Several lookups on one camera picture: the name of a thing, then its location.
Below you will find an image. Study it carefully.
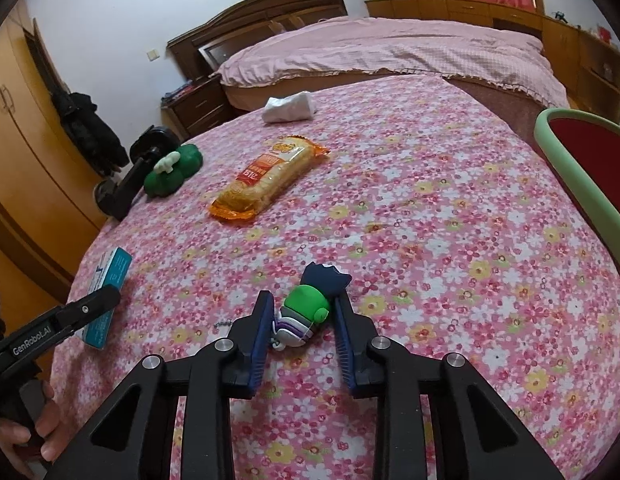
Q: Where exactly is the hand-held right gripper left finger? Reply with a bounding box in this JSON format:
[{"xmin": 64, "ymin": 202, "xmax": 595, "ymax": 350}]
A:
[{"xmin": 42, "ymin": 290, "xmax": 276, "ymax": 480}]

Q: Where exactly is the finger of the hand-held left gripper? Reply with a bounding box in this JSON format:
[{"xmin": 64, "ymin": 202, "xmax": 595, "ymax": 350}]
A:
[{"xmin": 52, "ymin": 285, "xmax": 122, "ymax": 343}]

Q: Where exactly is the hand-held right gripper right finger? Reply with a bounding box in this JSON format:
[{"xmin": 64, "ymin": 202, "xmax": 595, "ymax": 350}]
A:
[{"xmin": 332, "ymin": 292, "xmax": 566, "ymax": 480}]

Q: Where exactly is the white teal medicine box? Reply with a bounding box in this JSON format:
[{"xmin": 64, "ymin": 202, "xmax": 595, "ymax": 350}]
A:
[{"xmin": 85, "ymin": 247, "xmax": 133, "ymax": 350}]

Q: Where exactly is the green figurine keychain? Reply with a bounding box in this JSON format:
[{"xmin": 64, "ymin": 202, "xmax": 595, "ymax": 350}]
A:
[{"xmin": 215, "ymin": 261, "xmax": 352, "ymax": 353}]

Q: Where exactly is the orange snack packet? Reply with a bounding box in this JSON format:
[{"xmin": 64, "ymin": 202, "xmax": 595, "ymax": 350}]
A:
[{"xmin": 210, "ymin": 135, "xmax": 331, "ymax": 221}]

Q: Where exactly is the red bin with green rim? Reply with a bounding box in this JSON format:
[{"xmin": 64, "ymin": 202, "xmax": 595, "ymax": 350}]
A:
[{"xmin": 534, "ymin": 107, "xmax": 620, "ymax": 281}]

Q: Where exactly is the person's left hand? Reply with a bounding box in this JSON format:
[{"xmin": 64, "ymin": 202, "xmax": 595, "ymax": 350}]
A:
[{"xmin": 0, "ymin": 384, "xmax": 61, "ymax": 480}]

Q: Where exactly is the green plush toy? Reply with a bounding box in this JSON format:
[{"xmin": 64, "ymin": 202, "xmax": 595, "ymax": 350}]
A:
[{"xmin": 143, "ymin": 144, "xmax": 205, "ymax": 198}]

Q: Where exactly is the pink floral tablecloth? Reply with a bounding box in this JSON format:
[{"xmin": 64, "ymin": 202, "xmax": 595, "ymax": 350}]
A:
[{"xmin": 52, "ymin": 74, "xmax": 620, "ymax": 480}]

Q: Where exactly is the light wooden wardrobe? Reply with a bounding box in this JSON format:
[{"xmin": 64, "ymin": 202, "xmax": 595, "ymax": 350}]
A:
[{"xmin": 0, "ymin": 0, "xmax": 111, "ymax": 301}]

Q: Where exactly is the dark hanging jacket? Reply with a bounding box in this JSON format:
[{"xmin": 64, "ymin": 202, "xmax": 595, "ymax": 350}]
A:
[{"xmin": 52, "ymin": 91, "xmax": 131, "ymax": 178}]

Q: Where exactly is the dark wooden nightstand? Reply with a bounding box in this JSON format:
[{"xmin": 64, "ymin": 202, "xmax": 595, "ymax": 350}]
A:
[{"xmin": 161, "ymin": 74, "xmax": 236, "ymax": 143}]

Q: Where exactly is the white tissue pack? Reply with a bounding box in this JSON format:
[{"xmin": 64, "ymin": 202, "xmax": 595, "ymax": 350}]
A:
[{"xmin": 262, "ymin": 91, "xmax": 314, "ymax": 125}]

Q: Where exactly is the pink checked blanket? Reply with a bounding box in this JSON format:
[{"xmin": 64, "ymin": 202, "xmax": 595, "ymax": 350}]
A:
[{"xmin": 210, "ymin": 16, "xmax": 571, "ymax": 108}]

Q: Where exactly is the dark wooden bed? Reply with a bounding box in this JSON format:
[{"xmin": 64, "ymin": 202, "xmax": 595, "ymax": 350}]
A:
[{"xmin": 166, "ymin": 0, "xmax": 571, "ymax": 126}]

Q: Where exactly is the light wooden cabinet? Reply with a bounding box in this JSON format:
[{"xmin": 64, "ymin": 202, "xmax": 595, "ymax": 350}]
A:
[{"xmin": 365, "ymin": 0, "xmax": 620, "ymax": 126}]

